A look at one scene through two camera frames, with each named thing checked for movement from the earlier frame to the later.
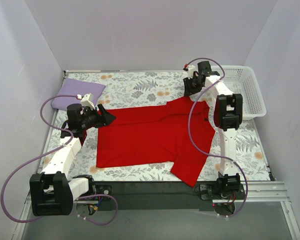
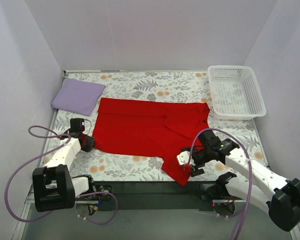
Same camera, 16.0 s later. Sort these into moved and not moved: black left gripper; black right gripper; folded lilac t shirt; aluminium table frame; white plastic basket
Moved: black right gripper; black left gripper
Not moved: folded lilac t shirt; white plastic basket; aluminium table frame
